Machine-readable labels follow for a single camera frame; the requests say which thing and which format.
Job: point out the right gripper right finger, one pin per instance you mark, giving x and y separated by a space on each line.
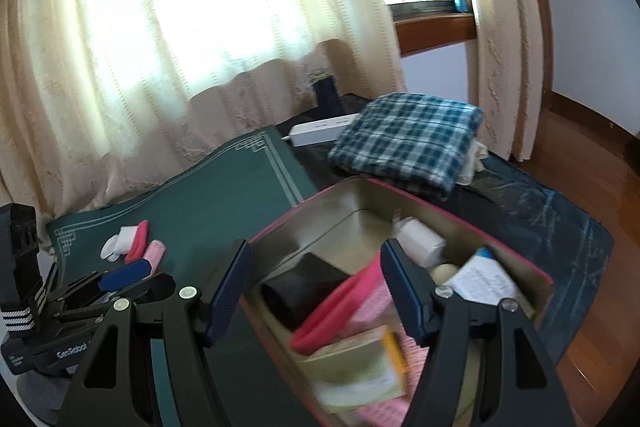
516 383

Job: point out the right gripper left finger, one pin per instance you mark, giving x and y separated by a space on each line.
146 365

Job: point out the blue white medicine box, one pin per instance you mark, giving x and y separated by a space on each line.
482 279

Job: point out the yellow white carton box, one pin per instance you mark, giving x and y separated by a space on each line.
354 371

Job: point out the pink foam curler rod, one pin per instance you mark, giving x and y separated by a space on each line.
140 242
329 318

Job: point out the clear tape dispenser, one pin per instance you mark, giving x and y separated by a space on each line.
421 244

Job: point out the white round lid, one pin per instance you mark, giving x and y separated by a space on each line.
111 250

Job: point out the white tube sachet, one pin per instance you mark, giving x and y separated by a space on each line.
125 240

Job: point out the small pink hair roller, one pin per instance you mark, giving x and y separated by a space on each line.
154 254

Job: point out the green table mat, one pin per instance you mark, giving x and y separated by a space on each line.
233 193

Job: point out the red tin box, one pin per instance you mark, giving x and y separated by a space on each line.
346 225

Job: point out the plaid folded cloth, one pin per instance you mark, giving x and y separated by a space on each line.
417 142

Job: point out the beige lace curtain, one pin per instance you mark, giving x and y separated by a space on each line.
101 99

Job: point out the white power strip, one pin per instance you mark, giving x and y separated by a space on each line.
319 131

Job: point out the blue cup on sill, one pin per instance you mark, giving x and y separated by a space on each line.
461 6

